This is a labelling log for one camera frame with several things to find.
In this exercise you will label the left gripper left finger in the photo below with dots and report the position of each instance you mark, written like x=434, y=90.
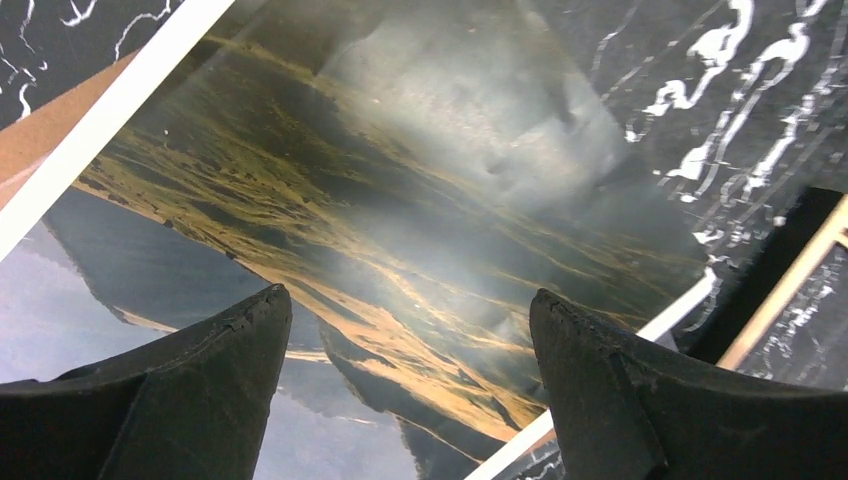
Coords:
x=191, y=405

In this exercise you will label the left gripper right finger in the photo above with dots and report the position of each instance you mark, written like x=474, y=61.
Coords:
x=624, y=407

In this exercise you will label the wooden picture frame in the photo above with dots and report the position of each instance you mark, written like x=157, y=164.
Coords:
x=786, y=320

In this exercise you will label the brown cardboard backing board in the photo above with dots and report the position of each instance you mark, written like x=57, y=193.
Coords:
x=26, y=143

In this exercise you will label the landscape photo print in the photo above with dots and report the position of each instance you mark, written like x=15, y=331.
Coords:
x=413, y=173

